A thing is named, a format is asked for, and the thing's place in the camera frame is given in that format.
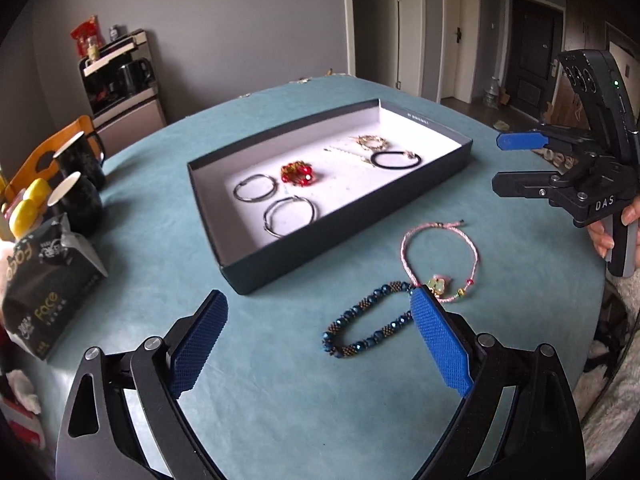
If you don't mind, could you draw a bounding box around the dark tissue pack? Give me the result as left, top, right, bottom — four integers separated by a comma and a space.
0, 212, 109, 361

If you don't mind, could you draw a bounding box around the dark entrance door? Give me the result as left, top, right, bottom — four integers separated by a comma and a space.
505, 0, 567, 117

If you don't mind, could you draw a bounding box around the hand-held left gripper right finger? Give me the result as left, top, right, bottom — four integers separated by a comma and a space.
409, 289, 587, 480

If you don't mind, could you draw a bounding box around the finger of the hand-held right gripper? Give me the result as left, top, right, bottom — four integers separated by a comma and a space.
492, 157, 602, 207
496, 121, 594, 158

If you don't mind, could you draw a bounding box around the black hair tie with charm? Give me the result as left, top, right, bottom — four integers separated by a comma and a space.
370, 150, 423, 170

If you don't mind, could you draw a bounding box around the tall black mug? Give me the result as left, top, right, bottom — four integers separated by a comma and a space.
52, 131, 108, 191

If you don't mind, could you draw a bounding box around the wooden chair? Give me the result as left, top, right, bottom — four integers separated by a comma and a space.
2, 114, 99, 201

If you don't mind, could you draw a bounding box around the white door with hinges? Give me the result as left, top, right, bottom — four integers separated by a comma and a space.
394, 0, 442, 102

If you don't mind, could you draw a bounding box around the red bead hair tie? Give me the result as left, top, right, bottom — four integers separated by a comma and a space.
279, 159, 320, 189

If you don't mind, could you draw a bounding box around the yellow round container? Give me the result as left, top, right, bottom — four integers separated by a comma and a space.
22, 178, 51, 206
9, 199, 44, 239

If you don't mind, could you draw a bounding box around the dark shallow cardboard box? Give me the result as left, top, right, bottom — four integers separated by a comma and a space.
186, 99, 474, 297

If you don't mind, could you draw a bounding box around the white pearl bracelet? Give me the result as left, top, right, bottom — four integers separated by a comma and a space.
324, 146, 375, 167

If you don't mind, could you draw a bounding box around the silver hoop earring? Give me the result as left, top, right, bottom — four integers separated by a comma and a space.
233, 173, 278, 205
262, 196, 317, 239

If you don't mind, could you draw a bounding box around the black kettle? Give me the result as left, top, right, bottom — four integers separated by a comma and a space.
115, 57, 154, 96

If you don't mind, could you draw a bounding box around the red snack bag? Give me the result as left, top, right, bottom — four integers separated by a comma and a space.
69, 14, 101, 59

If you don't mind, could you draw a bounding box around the blue bead bracelet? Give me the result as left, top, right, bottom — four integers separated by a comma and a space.
321, 280, 417, 360

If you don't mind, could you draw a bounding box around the cabinet with kettle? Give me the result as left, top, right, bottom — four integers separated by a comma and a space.
77, 29, 169, 144

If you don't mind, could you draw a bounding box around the pink braided bracelet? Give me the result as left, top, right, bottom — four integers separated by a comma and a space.
400, 218, 479, 305

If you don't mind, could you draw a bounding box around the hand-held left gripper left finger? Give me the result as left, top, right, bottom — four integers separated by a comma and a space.
54, 289, 230, 480

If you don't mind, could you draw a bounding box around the person's right hand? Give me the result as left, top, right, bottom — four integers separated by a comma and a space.
586, 194, 640, 262

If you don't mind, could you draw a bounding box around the white fluffy cloth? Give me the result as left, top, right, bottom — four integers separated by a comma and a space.
570, 270, 640, 462

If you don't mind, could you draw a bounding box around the round black mug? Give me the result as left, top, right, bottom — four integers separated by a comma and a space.
47, 171, 105, 236

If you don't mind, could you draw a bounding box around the gold chain bracelet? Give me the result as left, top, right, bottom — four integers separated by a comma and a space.
350, 133, 390, 152

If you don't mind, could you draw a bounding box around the crumpled white tissue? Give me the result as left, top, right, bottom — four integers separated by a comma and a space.
4, 369, 42, 415

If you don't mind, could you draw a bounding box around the white door with handle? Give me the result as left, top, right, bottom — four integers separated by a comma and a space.
442, 0, 482, 106

